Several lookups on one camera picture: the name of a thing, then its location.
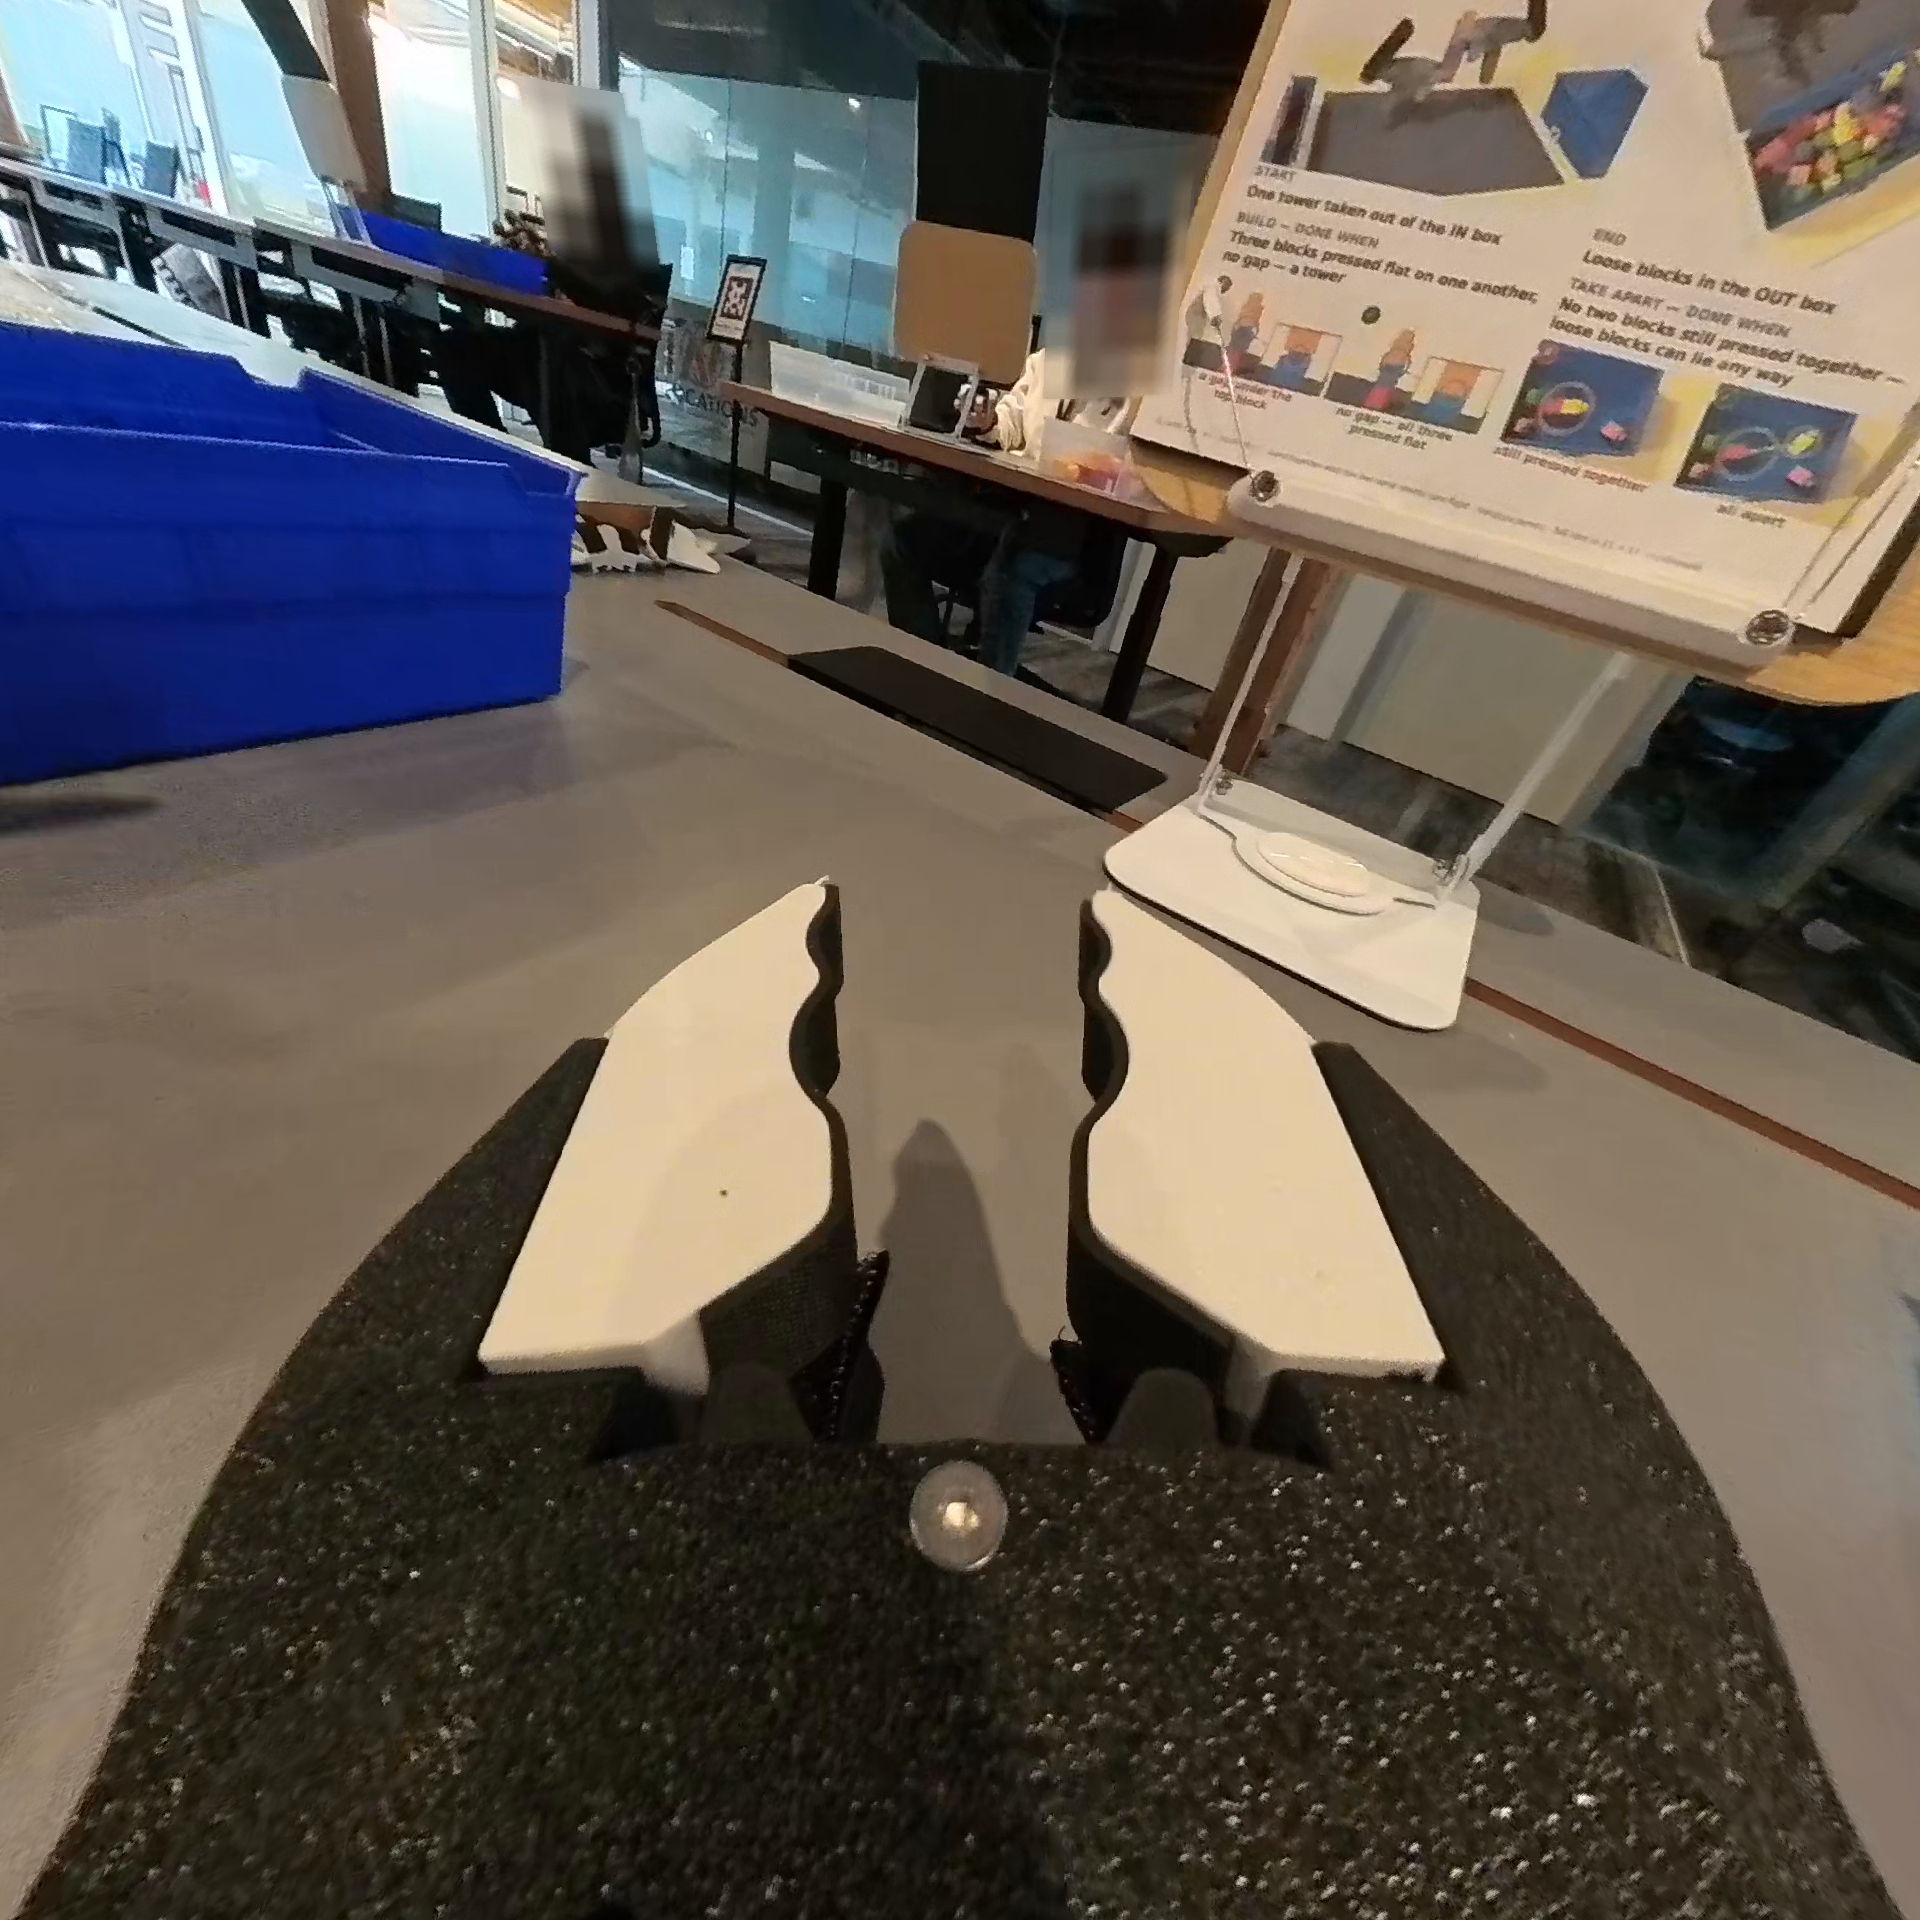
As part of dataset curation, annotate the wooden desk with black legs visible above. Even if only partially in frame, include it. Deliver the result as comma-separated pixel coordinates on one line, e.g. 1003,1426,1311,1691
721,381,1233,723

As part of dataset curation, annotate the brown cardboard panel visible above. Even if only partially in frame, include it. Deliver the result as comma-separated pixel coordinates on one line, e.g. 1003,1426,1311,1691
896,222,1041,361

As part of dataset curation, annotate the white instruction sheet stand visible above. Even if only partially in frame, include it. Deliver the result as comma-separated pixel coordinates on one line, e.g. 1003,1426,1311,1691
1102,0,1920,1033

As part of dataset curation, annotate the long wooden table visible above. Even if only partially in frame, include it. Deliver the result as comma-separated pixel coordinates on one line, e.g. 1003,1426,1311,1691
257,217,671,453

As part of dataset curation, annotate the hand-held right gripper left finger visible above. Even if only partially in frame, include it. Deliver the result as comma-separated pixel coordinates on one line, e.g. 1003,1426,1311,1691
478,881,865,1401

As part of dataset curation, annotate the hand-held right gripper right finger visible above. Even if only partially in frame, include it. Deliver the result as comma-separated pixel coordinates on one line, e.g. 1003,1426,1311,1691
1066,890,1449,1444

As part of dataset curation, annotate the blue plastic bin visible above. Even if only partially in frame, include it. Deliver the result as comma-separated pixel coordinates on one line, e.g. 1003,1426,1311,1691
323,209,550,294
0,315,588,788

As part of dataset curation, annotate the striped crumpled paper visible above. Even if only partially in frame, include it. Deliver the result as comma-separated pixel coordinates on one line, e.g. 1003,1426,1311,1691
569,502,752,578

